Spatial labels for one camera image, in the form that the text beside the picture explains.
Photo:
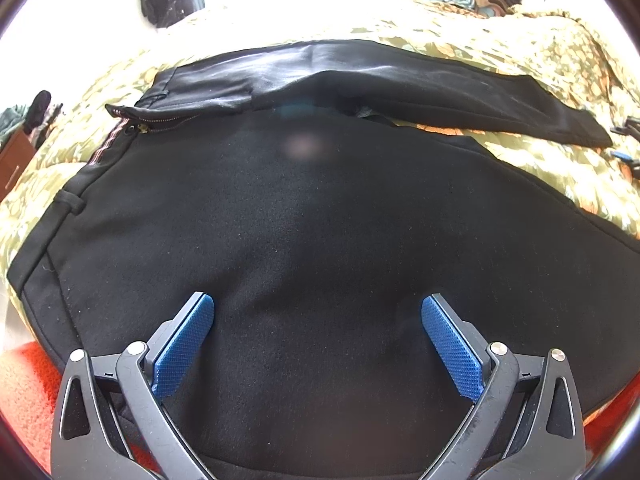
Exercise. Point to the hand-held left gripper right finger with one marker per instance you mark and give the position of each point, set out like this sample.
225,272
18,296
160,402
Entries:
452,350

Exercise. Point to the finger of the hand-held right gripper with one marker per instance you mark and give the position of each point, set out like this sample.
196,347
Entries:
631,126
622,156

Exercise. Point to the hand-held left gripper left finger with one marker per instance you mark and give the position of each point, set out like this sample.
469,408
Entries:
182,345

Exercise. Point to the black pants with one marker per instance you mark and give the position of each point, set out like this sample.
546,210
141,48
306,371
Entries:
300,210

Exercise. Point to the green blanket with orange tulips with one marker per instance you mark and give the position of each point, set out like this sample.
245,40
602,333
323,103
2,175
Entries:
525,45

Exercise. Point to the brown wooden cabinet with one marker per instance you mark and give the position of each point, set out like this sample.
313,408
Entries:
15,160

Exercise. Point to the dark clothes pile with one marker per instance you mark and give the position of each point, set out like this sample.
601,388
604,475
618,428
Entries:
40,110

